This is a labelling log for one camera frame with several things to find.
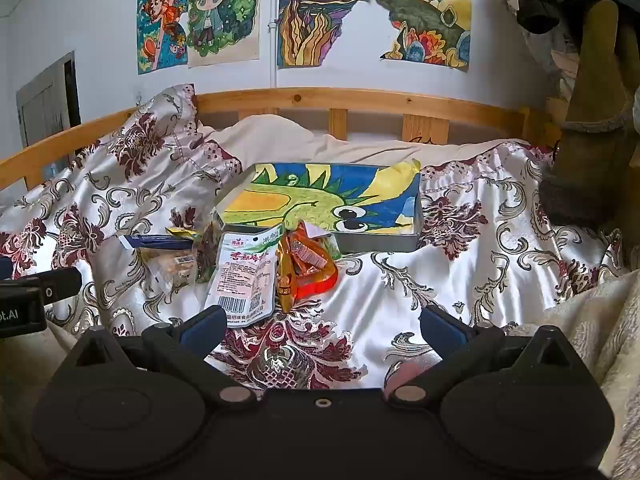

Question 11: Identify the blue and white snack packet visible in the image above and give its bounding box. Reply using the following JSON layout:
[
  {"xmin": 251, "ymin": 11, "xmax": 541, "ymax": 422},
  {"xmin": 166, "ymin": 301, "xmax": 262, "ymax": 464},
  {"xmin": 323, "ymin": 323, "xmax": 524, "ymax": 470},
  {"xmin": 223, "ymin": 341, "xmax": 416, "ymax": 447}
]
[{"xmin": 119, "ymin": 233, "xmax": 195, "ymax": 251}]

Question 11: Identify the white and green snack packet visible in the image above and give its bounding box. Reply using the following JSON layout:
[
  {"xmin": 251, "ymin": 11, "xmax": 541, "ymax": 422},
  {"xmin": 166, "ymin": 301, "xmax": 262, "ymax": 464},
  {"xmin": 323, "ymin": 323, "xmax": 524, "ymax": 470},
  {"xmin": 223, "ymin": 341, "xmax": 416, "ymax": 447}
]
[{"xmin": 204, "ymin": 231, "xmax": 279, "ymax": 328}]

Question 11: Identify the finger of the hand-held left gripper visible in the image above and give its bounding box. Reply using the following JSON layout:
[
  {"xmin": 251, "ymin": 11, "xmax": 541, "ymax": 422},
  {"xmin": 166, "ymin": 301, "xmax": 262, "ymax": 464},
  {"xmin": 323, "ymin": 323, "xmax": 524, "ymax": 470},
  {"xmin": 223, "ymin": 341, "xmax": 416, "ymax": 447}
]
[{"xmin": 40, "ymin": 266, "xmax": 83, "ymax": 306}]

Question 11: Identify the clear packet with dark snack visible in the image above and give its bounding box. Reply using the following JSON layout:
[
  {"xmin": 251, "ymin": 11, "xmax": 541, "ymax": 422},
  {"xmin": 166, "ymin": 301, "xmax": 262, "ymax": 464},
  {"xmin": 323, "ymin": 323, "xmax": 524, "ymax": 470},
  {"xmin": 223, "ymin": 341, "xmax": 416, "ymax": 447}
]
[{"xmin": 194, "ymin": 210, "xmax": 225, "ymax": 283}]

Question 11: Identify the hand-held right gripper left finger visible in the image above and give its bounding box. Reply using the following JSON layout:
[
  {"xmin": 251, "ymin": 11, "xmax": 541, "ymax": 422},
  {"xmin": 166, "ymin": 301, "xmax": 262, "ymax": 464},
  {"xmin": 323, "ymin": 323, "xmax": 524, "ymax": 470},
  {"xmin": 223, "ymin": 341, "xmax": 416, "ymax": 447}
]
[{"xmin": 65, "ymin": 305, "xmax": 257, "ymax": 406}]

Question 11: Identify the orange snack bag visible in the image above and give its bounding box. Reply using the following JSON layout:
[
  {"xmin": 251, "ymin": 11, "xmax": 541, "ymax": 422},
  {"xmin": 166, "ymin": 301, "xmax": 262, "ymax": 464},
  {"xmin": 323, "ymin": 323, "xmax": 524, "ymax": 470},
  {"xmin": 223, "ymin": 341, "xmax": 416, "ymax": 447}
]
[{"xmin": 291, "ymin": 221, "xmax": 342, "ymax": 301}]

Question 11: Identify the beige bed sheet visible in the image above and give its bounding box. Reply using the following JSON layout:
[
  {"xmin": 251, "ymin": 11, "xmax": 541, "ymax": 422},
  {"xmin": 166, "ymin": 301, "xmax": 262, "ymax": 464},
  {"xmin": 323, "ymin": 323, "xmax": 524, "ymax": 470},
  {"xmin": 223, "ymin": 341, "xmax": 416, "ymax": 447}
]
[{"xmin": 197, "ymin": 114, "xmax": 506, "ymax": 181}]

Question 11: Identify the landscape drawing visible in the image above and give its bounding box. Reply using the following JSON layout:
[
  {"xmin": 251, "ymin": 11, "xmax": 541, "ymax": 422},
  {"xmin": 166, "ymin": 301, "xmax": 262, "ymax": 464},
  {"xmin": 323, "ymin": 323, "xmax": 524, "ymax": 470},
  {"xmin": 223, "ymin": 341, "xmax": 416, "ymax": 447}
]
[{"xmin": 372, "ymin": 0, "xmax": 472, "ymax": 72}]

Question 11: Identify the yellow brown snack packet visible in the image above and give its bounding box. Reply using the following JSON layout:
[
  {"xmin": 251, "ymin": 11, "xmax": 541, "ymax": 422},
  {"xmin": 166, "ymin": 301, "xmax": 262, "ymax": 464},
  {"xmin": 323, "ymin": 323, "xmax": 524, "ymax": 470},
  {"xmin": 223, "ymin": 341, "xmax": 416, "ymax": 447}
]
[{"xmin": 276, "ymin": 232, "xmax": 297, "ymax": 314}]

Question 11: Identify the blond cartoon figure drawing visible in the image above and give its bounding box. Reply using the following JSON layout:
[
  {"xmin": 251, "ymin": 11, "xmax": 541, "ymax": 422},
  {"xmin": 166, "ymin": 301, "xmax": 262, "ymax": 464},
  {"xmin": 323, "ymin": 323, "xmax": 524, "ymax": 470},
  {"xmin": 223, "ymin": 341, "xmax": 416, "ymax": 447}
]
[{"xmin": 186, "ymin": 0, "xmax": 262, "ymax": 69}]

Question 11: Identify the beige fleece blanket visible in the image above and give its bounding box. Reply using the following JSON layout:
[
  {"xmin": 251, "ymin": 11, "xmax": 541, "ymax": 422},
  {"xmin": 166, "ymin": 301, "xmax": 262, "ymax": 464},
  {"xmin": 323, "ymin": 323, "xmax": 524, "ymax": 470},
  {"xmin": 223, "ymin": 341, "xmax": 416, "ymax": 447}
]
[{"xmin": 510, "ymin": 267, "xmax": 640, "ymax": 480}]

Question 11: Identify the fish and seaweed drawing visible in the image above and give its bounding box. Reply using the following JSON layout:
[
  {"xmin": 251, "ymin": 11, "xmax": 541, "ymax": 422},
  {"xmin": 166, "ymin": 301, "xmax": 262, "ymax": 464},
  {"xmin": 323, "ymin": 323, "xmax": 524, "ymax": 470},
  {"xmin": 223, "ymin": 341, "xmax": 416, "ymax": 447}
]
[{"xmin": 277, "ymin": 0, "xmax": 374, "ymax": 69}]

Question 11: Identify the floral satin quilt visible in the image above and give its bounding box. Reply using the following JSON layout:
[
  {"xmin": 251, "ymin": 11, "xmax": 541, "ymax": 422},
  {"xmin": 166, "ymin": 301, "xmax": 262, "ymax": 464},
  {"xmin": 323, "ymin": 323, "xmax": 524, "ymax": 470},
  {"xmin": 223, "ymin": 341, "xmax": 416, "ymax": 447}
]
[{"xmin": 0, "ymin": 84, "xmax": 626, "ymax": 391}]

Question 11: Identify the orange-haired cartoon figure drawing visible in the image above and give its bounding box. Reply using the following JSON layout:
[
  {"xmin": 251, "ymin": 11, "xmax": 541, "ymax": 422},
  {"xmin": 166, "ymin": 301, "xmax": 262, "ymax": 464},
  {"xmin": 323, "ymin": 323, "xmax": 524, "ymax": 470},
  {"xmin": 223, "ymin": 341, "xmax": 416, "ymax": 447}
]
[{"xmin": 136, "ymin": 0, "xmax": 190, "ymax": 76}]

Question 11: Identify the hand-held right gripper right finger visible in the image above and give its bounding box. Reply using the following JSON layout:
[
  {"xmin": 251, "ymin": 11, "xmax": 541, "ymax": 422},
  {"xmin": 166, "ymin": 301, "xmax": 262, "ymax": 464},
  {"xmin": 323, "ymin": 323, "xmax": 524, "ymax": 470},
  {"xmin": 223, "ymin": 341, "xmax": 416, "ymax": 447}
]
[{"xmin": 387, "ymin": 305, "xmax": 576, "ymax": 405}]

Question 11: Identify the grey tray with dragon drawing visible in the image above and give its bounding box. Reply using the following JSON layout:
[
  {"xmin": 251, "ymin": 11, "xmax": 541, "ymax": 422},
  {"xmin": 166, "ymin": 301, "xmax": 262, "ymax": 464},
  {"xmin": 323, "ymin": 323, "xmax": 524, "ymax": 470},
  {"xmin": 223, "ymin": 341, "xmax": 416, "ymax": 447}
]
[{"xmin": 214, "ymin": 161, "xmax": 422, "ymax": 254}]

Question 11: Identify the clear bag of flakes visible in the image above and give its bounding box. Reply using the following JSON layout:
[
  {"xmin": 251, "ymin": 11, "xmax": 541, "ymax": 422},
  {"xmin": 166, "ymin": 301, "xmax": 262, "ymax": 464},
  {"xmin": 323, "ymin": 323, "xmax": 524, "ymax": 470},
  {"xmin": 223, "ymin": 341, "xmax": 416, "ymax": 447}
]
[{"xmin": 136, "ymin": 246, "xmax": 197, "ymax": 288}]

